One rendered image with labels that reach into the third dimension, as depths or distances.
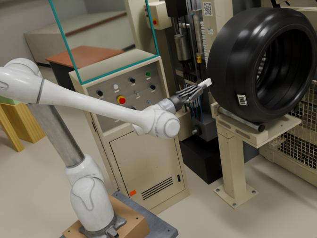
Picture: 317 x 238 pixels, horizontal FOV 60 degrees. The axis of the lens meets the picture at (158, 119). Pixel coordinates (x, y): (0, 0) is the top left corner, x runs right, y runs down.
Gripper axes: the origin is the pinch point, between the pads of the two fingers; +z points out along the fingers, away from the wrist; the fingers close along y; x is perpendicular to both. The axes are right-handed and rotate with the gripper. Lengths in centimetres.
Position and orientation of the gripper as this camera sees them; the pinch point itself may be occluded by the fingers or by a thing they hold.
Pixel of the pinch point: (204, 84)
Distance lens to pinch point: 135.6
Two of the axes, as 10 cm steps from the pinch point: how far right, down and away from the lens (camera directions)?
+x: 3.4, 7.8, 5.2
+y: -4.7, -3.4, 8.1
